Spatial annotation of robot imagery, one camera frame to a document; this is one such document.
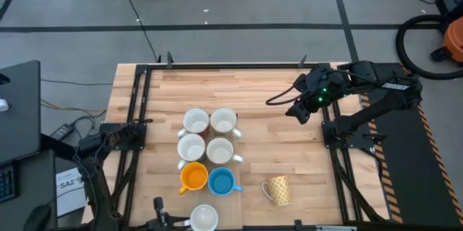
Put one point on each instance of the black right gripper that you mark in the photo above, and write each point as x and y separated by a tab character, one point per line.
323	86

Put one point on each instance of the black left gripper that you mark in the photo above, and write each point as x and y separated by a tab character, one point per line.
157	227

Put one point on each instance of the blue white patterned mug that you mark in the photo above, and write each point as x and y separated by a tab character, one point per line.
204	218

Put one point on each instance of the orange-yellow faceted mug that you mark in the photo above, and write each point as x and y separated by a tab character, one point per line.
194	176

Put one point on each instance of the blue faceted mug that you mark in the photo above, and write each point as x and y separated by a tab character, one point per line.
220	182

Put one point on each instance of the olive green mug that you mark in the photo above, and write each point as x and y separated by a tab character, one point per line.
224	119

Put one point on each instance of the white mug with gold rim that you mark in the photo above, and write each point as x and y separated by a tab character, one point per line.
220	149

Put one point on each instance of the yellow dotted mug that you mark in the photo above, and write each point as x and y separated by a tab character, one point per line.
279	189

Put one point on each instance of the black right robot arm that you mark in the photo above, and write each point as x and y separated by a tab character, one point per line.
365	115

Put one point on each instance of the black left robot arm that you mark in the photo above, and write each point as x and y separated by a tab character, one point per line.
97	187

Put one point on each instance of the printed white paper sheet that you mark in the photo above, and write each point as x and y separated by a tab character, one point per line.
70	198

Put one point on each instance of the black desk leg beam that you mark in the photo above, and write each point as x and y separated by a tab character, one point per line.
61	147

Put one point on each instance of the black computer mouse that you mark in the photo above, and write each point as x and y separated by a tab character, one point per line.
36	220

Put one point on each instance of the grey desk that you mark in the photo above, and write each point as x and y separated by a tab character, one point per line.
36	187

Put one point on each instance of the black power adapter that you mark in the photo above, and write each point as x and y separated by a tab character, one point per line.
62	132

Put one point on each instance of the black hazard-striped floor mat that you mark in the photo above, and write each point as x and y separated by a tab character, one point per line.
416	187

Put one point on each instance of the black keyboard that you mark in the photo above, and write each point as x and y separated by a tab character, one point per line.
7	184

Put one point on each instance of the black desk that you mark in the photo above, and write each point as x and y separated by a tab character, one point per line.
20	126

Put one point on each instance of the orange shop vacuum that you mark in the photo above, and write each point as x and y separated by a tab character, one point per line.
456	39

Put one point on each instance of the white tape roll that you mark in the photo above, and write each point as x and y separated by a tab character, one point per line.
3	105

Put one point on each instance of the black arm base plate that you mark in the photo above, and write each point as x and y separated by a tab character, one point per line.
124	146
361	145

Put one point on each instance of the black aluminium table frame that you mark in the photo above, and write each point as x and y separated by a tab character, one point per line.
231	66

